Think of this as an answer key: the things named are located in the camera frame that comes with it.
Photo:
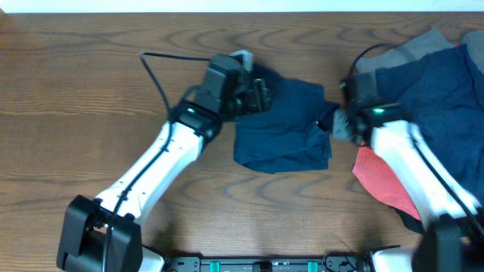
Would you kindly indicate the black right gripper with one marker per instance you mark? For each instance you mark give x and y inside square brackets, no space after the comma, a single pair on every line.
[339,127]

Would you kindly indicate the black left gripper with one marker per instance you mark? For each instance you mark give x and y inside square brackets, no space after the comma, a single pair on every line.
[259,95]

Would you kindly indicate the dark navy blue shorts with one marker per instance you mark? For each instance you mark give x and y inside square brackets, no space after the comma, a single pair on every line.
[294,135]

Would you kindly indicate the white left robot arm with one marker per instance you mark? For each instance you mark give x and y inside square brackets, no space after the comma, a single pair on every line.
[104,233]

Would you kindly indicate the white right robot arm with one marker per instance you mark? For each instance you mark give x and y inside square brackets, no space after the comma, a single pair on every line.
[452,217]

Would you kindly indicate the red garment on pile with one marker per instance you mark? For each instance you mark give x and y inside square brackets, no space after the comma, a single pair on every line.
[381,182]

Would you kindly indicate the navy blue garment on pile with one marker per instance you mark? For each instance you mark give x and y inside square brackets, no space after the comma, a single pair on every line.
[443,94]

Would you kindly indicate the black garment under pile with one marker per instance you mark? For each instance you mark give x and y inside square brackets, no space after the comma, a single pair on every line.
[410,222]

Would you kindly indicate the grey garment on pile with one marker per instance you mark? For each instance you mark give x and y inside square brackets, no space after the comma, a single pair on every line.
[427,43]

